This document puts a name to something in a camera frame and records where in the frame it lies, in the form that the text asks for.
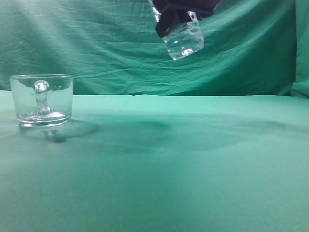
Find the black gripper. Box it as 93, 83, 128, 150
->
153, 0, 224, 38

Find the clear plastic water bottle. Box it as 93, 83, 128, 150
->
149, 0, 204, 60

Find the green backdrop cloth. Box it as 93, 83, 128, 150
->
0, 0, 309, 96

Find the green table cloth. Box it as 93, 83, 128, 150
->
0, 91, 309, 232

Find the clear glass mug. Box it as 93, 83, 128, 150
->
10, 74, 73, 127

